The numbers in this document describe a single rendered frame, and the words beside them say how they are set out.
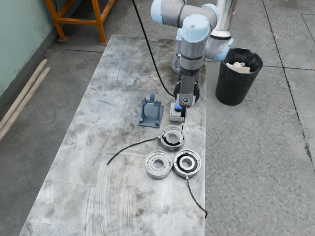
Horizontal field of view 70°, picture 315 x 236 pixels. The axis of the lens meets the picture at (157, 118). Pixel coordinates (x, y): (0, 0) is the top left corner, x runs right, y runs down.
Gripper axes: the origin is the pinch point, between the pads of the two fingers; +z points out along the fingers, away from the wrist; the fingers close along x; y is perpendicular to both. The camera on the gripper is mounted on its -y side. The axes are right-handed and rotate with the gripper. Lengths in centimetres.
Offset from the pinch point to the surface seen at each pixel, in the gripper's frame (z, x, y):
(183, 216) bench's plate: 13.0, -4.7, -37.4
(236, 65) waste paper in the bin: 62, -39, 109
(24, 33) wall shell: 59, 169, 119
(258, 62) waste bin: 54, -56, 106
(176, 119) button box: 11.4, 2.9, 2.4
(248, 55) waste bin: 55, -48, 116
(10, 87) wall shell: 84, 167, 67
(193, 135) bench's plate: 13.1, -5.3, -3.8
